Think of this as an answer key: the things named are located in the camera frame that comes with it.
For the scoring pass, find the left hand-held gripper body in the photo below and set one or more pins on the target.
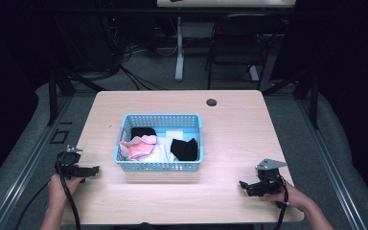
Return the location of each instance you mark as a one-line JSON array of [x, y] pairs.
[[67, 161]]

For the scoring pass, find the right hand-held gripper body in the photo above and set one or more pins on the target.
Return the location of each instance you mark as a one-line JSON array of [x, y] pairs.
[[268, 179]]

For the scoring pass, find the person's left hand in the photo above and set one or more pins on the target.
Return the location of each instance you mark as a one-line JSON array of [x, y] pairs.
[[60, 190]]

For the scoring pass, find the person's right hand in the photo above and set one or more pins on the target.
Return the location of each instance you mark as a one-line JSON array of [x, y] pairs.
[[289, 198]]

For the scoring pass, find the pink sock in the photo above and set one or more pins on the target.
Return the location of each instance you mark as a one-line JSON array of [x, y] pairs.
[[139, 148]]

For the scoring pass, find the black sock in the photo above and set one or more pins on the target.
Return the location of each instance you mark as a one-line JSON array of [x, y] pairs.
[[185, 150], [142, 131]]

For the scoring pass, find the black metal stand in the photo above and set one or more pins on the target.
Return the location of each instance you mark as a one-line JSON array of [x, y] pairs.
[[306, 92], [60, 86]]

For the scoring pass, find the white sock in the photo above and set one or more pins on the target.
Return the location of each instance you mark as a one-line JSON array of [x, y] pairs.
[[163, 151]]

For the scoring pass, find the blue plastic basket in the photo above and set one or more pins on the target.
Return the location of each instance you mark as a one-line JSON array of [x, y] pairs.
[[159, 121]]

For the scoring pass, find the white label in basket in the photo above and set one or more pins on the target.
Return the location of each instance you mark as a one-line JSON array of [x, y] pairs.
[[174, 134]]

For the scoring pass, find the white desk foot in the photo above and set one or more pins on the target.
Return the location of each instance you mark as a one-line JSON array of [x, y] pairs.
[[253, 73]]

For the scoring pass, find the black folding chair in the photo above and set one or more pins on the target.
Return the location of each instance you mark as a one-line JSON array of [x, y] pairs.
[[246, 38]]

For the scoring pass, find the white desk leg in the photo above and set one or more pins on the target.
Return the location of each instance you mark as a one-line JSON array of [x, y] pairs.
[[179, 51]]

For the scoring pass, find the white desk top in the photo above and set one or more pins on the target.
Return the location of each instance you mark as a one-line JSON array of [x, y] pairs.
[[223, 3]]

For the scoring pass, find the aluminium floor rail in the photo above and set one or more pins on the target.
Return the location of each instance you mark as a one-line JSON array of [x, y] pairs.
[[22, 179], [335, 172]]

